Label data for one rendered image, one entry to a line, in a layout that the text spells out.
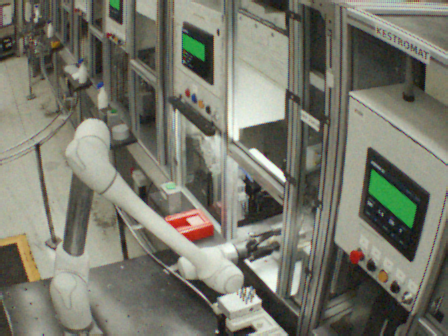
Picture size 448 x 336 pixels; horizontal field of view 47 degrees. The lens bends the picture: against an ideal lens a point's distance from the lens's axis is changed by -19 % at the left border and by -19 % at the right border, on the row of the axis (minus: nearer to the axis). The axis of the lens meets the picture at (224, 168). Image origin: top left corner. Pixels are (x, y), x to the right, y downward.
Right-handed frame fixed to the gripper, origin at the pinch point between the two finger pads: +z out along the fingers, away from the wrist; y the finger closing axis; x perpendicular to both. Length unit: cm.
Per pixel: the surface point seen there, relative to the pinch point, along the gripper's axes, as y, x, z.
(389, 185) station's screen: 65, -69, -16
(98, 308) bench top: -32, 24, -72
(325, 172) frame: 51, -38, -13
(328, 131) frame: 64, -38, -12
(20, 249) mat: -98, 171, -98
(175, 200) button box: -1.6, 43.3, -23.3
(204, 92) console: 47, 34, -13
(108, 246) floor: -100, 152, -30
